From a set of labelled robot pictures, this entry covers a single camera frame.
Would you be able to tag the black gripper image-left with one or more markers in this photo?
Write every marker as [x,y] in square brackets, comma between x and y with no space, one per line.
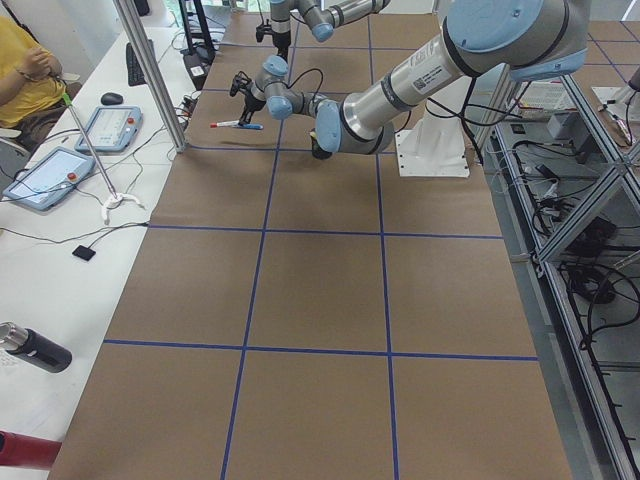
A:
[281,41]

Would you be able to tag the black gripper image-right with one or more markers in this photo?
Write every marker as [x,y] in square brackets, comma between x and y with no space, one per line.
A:
[250,103]

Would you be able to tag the blue marker pen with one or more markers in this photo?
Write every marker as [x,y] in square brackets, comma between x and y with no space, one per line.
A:
[250,126]

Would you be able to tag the red capped white marker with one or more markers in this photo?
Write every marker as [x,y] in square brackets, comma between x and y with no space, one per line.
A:
[225,124]

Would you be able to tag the grey robot arm image-right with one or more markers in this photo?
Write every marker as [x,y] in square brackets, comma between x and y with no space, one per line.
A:
[537,39]

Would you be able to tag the black monitor stand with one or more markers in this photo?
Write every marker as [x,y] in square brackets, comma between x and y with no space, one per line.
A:
[197,57]

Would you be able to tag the black mesh pen cup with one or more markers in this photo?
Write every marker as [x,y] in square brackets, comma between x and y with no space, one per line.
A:
[317,151]

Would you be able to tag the black keyboard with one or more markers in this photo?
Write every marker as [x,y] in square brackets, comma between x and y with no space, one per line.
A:
[135,73]

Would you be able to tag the teach pendant tablet far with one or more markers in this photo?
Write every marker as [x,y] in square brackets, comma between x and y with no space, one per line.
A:
[111,129]

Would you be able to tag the teach pendant tablet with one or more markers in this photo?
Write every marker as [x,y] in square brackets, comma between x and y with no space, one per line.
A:
[49,181]
[111,129]

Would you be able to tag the black computer mouse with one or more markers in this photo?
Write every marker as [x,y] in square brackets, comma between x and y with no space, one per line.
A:
[111,99]

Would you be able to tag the metal rod white stand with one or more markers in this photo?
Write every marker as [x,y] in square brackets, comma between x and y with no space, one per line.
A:
[115,198]

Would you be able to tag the teach pendant tablet near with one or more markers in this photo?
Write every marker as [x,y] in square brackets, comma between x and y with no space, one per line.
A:
[49,181]

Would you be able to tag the small black square pad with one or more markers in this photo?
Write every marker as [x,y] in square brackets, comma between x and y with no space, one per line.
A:
[84,253]

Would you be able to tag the person in yellow shirt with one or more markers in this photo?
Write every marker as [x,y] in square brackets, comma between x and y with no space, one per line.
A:
[32,88]

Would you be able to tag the black insulated bottle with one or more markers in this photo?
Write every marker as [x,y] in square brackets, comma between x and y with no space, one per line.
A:
[34,348]

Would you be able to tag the red object at edge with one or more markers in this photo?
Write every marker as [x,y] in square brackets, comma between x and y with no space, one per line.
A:
[23,451]

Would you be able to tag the aluminium frame post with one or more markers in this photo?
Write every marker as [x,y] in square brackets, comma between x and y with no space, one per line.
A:
[137,36]

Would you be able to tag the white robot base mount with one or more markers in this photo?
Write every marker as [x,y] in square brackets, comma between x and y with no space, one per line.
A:
[433,148]

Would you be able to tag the aluminium frame rack right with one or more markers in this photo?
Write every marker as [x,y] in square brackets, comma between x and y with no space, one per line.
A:
[570,204]

